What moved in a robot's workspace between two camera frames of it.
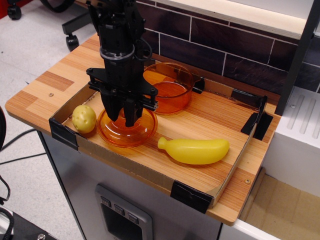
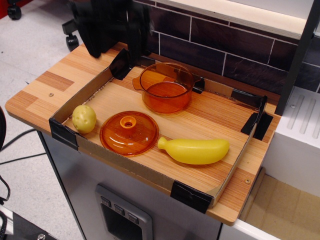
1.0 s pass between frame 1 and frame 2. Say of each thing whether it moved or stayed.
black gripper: moved
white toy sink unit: stayed
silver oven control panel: stayed
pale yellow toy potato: stayed
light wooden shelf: stayed
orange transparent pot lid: moved
